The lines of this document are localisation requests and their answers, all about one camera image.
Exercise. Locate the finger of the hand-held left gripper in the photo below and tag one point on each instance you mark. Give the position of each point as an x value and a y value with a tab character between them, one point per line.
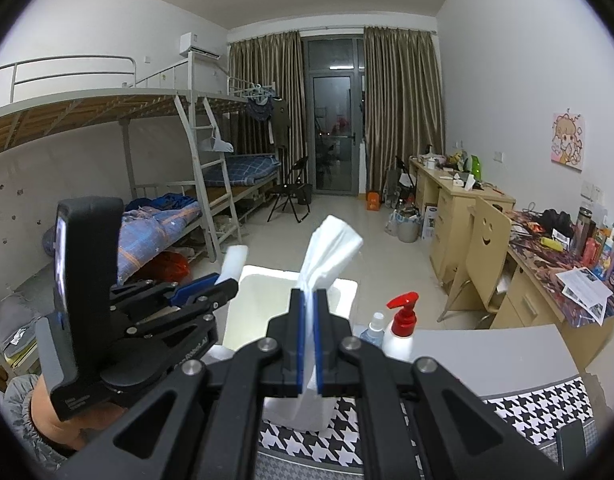
222	292
197	287

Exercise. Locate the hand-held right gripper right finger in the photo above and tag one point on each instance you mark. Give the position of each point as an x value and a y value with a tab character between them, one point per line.
321	340

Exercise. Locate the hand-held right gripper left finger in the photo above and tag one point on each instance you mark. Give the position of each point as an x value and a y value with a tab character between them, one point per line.
299	340

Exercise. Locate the white foam piece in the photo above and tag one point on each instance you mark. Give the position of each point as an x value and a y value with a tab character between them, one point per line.
234	262

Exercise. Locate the white foam box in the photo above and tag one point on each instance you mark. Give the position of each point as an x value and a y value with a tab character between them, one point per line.
267	295

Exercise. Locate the white tissue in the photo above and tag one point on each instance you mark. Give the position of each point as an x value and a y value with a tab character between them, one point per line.
327	245

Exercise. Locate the person's left forearm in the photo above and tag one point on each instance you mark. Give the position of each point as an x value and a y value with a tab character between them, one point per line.
19	410

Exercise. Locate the person's left hand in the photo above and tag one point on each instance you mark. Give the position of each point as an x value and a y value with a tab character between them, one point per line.
62	425

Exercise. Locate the red bag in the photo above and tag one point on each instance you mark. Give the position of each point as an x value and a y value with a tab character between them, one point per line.
169	267

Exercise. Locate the small clear bottle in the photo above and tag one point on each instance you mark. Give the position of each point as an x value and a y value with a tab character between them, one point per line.
374	330

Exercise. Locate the blue plaid quilt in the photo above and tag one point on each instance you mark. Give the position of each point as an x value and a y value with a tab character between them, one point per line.
152	230

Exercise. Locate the white bottle with red pump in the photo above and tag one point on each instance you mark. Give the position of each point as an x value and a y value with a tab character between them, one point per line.
402	340

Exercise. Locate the black folding chair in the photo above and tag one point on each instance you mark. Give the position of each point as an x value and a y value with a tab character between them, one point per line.
287	192

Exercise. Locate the blue plaid bedsheet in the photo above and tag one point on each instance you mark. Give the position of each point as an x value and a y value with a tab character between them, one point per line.
247	167

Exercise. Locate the white bucket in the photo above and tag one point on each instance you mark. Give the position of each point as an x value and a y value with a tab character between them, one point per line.
408	230

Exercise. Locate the white bag on ladder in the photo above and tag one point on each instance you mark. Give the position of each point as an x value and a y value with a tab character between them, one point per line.
214	144

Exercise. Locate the orange bag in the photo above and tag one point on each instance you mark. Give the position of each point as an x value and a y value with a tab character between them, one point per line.
373	201

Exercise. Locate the blue white carton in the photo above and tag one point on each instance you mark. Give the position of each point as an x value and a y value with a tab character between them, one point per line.
430	221

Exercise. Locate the white metal bunk bed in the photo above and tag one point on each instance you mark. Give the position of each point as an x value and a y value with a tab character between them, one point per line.
222	102
87	105

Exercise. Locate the dark hanging coat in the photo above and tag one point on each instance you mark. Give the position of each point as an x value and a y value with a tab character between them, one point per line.
281	122

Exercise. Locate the light wooden desk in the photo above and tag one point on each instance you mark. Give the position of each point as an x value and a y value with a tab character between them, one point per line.
452	215

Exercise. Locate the blue hanging garment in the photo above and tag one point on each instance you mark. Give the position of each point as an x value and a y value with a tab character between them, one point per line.
259	109

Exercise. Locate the wooden chair with smiley cutout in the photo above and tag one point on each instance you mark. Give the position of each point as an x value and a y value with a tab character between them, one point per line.
487	240

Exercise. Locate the glass balcony door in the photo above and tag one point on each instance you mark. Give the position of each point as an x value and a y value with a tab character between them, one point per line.
332	120

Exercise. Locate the brown curtain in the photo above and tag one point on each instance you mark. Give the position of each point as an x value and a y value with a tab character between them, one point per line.
282	75
402	110

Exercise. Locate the black white houndstooth mat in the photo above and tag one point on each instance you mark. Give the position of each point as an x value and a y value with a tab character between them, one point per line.
537	410

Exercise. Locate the green bottle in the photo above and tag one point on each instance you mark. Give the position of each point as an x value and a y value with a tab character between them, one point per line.
474	167

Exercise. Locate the printed desk mat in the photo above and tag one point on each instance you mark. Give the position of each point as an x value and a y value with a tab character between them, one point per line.
542	262

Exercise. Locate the white air conditioner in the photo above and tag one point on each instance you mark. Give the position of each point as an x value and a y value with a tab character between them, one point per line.
194	42

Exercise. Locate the white printed paper sheet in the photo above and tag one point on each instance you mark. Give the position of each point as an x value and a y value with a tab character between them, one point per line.
584	290

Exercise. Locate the black object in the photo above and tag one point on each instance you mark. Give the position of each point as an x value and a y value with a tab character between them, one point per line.
571	445

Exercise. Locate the dark thermos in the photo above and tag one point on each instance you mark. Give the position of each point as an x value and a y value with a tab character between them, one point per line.
582	230

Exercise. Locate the white wall switch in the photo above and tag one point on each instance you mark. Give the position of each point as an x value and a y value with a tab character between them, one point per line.
590	191

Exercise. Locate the cartoon wall poster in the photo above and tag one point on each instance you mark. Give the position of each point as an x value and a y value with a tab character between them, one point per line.
567	140

